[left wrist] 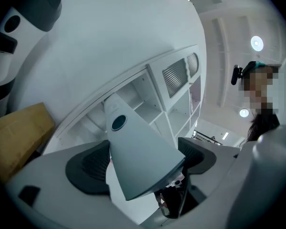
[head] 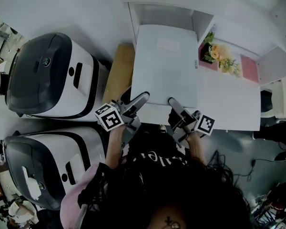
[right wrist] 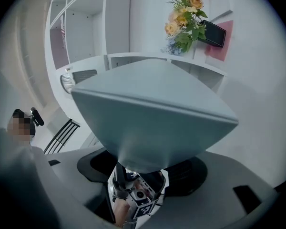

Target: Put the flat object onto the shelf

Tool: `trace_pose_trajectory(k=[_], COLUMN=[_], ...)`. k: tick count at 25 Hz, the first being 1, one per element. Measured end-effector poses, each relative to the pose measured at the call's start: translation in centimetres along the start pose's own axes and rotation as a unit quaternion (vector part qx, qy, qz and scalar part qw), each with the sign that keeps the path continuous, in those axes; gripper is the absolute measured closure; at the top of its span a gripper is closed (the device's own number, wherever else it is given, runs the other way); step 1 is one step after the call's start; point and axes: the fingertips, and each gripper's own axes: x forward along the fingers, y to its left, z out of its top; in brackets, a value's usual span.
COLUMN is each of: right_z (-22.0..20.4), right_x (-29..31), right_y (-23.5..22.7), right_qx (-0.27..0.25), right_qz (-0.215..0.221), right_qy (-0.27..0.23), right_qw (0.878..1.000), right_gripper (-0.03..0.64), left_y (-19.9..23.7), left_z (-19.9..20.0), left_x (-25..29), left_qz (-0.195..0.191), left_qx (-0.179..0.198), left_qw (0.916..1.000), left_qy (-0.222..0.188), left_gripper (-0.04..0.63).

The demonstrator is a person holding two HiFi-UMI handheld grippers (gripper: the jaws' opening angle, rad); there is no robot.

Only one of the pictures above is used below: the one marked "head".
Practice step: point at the person's black white sneaker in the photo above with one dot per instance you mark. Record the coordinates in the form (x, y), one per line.
(163, 128)

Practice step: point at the person's right forearm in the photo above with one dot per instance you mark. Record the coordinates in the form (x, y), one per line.
(196, 149)

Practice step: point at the white and black machine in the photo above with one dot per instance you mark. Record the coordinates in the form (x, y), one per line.
(62, 151)
(90, 68)

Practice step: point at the potted yellow flowers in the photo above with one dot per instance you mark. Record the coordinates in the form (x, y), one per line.
(217, 52)

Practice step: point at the white desk with shelves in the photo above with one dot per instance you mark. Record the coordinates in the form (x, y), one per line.
(228, 104)

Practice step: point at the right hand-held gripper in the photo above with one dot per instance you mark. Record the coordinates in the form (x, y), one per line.
(205, 125)

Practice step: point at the person's black shirt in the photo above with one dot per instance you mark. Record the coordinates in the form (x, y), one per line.
(157, 170)

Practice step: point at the person's left forearm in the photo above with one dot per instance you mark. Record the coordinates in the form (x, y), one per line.
(114, 147)

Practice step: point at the white shelf unit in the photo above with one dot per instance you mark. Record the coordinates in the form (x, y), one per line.
(240, 32)

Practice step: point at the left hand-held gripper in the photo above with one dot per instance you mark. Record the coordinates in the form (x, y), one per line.
(110, 119)

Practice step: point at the white tissue sheet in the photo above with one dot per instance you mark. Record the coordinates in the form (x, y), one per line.
(32, 184)

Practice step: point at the large white box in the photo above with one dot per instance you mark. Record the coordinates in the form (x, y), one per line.
(164, 68)

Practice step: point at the black metal rack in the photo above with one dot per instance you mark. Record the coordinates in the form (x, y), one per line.
(274, 206)

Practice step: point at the person's pink sleeve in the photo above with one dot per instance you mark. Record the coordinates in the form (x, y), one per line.
(71, 199)

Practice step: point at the long cardboard box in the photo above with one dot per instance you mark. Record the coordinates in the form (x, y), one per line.
(119, 73)

